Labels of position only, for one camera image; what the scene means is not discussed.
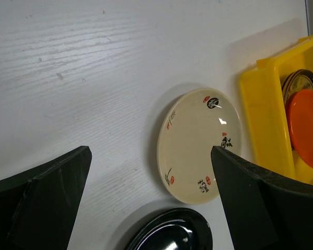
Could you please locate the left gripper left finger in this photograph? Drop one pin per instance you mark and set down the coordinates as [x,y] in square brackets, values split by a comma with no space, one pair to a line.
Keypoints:
[38,207]

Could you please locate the orange plate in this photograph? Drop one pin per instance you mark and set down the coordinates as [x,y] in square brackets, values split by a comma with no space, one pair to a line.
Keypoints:
[299,114]

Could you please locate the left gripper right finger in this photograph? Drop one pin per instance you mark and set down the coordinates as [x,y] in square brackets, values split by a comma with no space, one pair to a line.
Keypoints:
[263,209]

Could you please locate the black plate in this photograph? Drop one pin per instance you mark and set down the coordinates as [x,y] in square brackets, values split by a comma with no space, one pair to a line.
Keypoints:
[176,228]

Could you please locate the yellow plastic bin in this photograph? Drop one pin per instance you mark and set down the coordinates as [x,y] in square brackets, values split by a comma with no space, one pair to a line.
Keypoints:
[261,91]

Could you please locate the yellow brown plate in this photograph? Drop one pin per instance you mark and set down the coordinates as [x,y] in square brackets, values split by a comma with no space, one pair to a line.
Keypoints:
[298,80]

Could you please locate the cream plate with characters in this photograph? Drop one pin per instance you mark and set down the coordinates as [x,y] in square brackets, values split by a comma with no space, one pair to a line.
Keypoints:
[198,121]

